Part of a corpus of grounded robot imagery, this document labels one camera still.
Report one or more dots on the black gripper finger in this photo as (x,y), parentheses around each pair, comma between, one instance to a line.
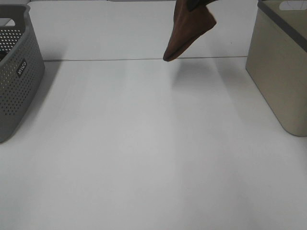
(193,4)

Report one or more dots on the grey perforated plastic basket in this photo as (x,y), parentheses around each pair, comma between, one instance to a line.
(17,42)

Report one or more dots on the brown towel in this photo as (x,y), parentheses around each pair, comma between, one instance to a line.
(187,28)

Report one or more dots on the beige plastic basket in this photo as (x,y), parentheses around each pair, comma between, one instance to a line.
(277,61)

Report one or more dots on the black label on grey basket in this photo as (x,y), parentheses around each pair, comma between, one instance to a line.
(21,68)

